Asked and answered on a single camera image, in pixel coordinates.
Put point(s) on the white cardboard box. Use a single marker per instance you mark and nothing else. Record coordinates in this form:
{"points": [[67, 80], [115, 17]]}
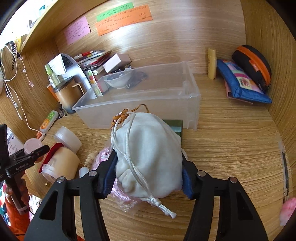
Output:
{"points": [[116, 61]]}

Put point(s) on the red velvet pouch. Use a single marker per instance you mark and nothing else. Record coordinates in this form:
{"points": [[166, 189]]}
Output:
{"points": [[50, 154]]}

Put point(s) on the orange sleeve left forearm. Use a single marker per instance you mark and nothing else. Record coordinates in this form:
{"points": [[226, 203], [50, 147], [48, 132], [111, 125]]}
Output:
{"points": [[19, 223]]}

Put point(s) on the fruit pattern box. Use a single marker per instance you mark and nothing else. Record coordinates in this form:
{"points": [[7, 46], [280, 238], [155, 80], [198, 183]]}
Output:
{"points": [[99, 86]]}

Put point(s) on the stack of books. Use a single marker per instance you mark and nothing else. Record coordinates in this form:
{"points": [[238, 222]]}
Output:
{"points": [[94, 61]]}

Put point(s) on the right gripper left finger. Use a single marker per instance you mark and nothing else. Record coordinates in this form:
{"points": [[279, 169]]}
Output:
{"points": [[69, 202]]}

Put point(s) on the wooden shelf board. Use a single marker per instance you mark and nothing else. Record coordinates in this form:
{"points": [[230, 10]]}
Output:
{"points": [[55, 19]]}

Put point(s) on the white drawstring pouch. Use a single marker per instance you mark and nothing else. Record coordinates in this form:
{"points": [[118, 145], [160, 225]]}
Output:
{"points": [[149, 152]]}

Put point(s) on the beige cream jar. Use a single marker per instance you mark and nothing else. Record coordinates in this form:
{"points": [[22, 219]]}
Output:
{"points": [[64, 163]]}

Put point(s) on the orange sticky note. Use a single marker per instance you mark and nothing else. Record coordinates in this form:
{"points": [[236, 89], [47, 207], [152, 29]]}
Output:
{"points": [[124, 18]]}

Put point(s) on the cream spiral seashell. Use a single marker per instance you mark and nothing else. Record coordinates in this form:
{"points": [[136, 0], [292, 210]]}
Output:
{"points": [[90, 159]]}

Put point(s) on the pink sticky note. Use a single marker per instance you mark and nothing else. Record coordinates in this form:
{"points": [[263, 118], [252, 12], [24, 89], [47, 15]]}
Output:
{"points": [[77, 30]]}

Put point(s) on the bowl of beads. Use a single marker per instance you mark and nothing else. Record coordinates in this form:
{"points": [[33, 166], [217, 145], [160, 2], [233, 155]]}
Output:
{"points": [[118, 80]]}

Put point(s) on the black orange zip case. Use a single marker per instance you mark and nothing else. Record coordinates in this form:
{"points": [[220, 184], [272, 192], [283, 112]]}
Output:
{"points": [[254, 64]]}

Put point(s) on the left hand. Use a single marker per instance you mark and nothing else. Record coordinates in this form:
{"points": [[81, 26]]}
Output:
{"points": [[21, 187]]}

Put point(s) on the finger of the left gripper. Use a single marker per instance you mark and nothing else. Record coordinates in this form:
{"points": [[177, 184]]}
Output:
{"points": [[36, 155]]}

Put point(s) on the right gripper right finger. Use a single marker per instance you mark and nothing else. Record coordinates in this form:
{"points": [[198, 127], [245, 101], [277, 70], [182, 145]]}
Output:
{"points": [[238, 218]]}

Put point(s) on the green orange tube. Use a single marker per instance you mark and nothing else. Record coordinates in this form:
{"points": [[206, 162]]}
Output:
{"points": [[47, 124]]}

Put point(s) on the brown mug with lid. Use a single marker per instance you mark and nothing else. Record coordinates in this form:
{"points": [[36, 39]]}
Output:
{"points": [[68, 92]]}

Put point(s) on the yellow lotion bottle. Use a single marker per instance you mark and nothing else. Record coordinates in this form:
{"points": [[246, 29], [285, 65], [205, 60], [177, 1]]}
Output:
{"points": [[212, 63]]}

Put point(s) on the green sticky note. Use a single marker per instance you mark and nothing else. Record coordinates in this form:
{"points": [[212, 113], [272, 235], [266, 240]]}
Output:
{"points": [[114, 11]]}

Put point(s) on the dark green box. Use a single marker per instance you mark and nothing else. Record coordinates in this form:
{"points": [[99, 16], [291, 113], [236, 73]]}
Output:
{"points": [[176, 131]]}

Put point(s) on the blue patchwork pouch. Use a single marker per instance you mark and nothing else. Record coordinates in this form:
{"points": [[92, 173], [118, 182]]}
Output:
{"points": [[240, 84]]}

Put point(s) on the clear plastic storage bin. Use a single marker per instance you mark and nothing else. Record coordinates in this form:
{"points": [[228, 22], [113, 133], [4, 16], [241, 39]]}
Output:
{"points": [[169, 91]]}

